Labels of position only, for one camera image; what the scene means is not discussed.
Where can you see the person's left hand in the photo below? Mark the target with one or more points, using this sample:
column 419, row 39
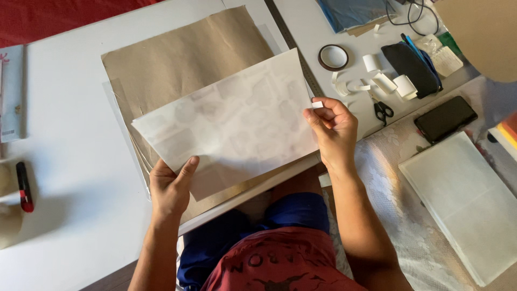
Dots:
column 167, row 190

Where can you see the person's right hand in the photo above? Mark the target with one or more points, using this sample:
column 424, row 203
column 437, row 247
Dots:
column 337, row 137

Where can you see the small white tape piece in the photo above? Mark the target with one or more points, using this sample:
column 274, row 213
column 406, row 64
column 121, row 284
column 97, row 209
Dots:
column 317, row 104

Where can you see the translucent white paper sheet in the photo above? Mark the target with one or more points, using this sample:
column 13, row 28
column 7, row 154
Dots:
column 230, row 117

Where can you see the curled white tape strip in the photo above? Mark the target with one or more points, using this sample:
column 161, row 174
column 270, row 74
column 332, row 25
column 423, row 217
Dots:
column 342, row 88

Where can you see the short white tape strip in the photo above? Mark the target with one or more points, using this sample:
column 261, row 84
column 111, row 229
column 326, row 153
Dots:
column 362, row 87

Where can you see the flat white tape backing piece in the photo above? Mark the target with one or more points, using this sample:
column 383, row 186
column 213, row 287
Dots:
column 384, row 83

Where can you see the brown tape roll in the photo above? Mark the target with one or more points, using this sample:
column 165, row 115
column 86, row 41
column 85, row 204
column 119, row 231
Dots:
column 321, row 64

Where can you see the small white tape roll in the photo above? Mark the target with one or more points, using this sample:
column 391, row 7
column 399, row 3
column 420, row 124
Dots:
column 370, row 63

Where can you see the person's blue shorts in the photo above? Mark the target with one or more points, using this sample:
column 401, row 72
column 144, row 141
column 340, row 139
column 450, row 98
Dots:
column 299, row 210

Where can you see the wide white tape roll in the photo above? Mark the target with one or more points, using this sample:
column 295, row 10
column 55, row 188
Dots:
column 405, row 87

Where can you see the black pencil case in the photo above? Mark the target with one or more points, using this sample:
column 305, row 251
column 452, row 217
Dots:
column 412, row 70

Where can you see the long metal ruler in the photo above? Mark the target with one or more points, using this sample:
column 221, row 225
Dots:
column 293, row 42

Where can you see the white lace cloth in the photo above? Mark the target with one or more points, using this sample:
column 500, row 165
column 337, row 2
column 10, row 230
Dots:
column 396, row 226

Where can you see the black smartphone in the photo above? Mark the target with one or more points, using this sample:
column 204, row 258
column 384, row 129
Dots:
column 445, row 119

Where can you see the brown cardboard sheets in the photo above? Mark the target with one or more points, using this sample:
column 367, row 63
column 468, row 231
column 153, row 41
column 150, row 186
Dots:
column 363, row 29

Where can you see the blue folder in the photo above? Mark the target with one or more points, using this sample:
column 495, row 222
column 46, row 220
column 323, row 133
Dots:
column 355, row 14

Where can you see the person's red printed shirt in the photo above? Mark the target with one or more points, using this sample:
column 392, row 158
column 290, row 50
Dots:
column 278, row 262

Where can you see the clear bag with white items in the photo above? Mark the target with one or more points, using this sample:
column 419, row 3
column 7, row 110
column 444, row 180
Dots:
column 446, row 60

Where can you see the brown kraft paper sheet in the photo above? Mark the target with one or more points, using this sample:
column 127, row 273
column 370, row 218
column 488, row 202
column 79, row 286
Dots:
column 181, row 56

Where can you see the white wrapped book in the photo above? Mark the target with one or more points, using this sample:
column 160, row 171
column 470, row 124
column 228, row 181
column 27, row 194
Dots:
column 464, row 202

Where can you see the red and black utility knife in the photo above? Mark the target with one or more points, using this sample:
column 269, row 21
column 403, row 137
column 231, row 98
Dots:
column 24, row 188

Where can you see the green packet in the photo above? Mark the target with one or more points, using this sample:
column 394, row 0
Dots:
column 449, row 40

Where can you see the stack of coloured books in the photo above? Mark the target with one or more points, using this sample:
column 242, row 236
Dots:
column 507, row 135

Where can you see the beige round cardboard object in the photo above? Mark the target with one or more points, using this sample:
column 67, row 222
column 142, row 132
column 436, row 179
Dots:
column 480, row 32

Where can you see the white booklet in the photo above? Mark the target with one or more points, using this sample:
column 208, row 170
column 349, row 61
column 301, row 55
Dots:
column 11, row 93

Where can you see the red cloth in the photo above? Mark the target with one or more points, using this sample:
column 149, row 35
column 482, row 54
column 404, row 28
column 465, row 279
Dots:
column 60, row 16

